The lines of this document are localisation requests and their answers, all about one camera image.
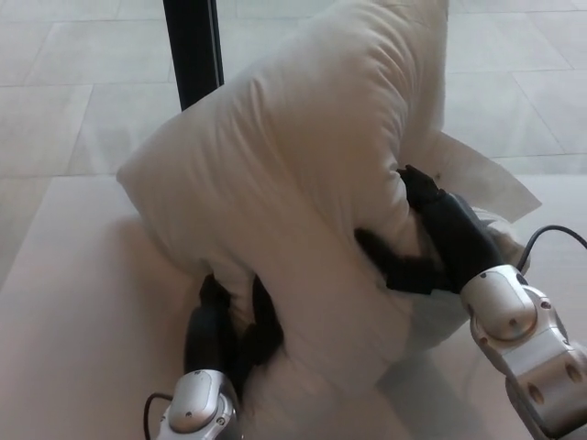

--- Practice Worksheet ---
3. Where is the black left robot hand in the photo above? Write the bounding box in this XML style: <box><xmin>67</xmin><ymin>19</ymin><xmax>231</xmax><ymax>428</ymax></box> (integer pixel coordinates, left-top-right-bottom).
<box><xmin>183</xmin><ymin>272</ymin><xmax>284</xmax><ymax>404</ymax></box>

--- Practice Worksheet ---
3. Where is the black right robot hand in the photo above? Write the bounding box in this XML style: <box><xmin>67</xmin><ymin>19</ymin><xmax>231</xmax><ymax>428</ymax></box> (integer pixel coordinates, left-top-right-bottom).
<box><xmin>353</xmin><ymin>165</ymin><xmax>504</xmax><ymax>295</ymax></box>

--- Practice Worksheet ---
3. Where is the white square pillow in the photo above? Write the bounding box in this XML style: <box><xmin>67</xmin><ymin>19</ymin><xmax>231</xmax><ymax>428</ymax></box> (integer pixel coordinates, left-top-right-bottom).
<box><xmin>116</xmin><ymin>0</ymin><xmax>541</xmax><ymax>440</ymax></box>

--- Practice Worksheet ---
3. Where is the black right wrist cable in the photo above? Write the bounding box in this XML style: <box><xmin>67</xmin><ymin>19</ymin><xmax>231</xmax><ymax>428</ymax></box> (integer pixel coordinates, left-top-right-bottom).
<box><xmin>516</xmin><ymin>224</ymin><xmax>587</xmax><ymax>276</ymax></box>

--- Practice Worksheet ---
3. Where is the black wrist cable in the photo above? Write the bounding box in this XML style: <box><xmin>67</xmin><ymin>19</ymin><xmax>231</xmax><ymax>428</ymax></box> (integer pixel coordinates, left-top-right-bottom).
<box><xmin>143</xmin><ymin>392</ymin><xmax>174</xmax><ymax>440</ymax></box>
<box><xmin>516</xmin><ymin>224</ymin><xmax>587</xmax><ymax>276</ymax></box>

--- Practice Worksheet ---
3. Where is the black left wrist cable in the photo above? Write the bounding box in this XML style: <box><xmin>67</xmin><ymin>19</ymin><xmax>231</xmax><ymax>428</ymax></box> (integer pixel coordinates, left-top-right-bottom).
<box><xmin>143</xmin><ymin>392</ymin><xmax>174</xmax><ymax>440</ymax></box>

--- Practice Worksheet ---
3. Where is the black metal post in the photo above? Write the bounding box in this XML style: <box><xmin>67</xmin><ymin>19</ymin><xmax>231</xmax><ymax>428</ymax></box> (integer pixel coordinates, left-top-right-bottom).
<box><xmin>162</xmin><ymin>0</ymin><xmax>226</xmax><ymax>112</ymax></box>

